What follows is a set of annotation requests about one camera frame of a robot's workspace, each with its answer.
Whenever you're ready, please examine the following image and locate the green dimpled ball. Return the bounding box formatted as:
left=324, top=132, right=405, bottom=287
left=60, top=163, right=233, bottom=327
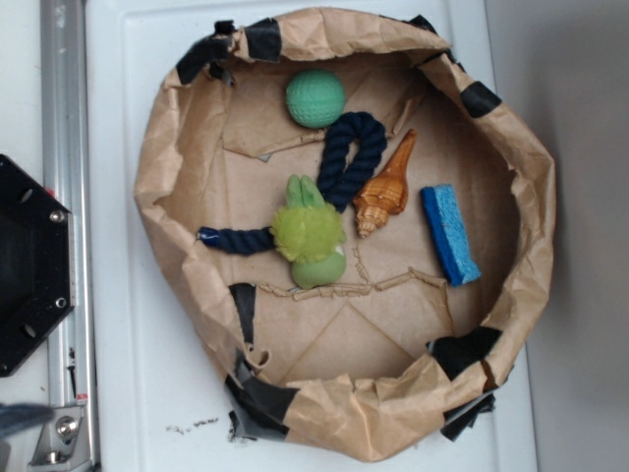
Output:
left=286, top=69, right=346, bottom=129

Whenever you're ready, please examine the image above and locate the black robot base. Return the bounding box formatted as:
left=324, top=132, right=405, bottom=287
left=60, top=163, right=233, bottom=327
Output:
left=1, top=155, right=74, bottom=378

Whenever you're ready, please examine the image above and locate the green plush toy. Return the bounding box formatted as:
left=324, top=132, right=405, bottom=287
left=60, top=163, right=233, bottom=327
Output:
left=270, top=175, right=347, bottom=290

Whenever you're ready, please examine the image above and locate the brown paper bin with tape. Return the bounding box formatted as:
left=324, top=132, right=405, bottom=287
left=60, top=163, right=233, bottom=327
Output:
left=135, top=8, right=556, bottom=462

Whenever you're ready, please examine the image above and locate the orange spiral seashell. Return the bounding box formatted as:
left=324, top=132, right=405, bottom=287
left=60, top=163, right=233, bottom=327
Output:
left=353, top=129, right=417, bottom=238

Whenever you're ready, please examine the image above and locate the blue sponge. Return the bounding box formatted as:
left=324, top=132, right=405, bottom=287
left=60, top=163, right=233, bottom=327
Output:
left=420, top=184, right=482, bottom=287

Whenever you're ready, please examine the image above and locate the aluminium rail with bracket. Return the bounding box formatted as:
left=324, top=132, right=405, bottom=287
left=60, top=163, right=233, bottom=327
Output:
left=32, top=1, right=100, bottom=471

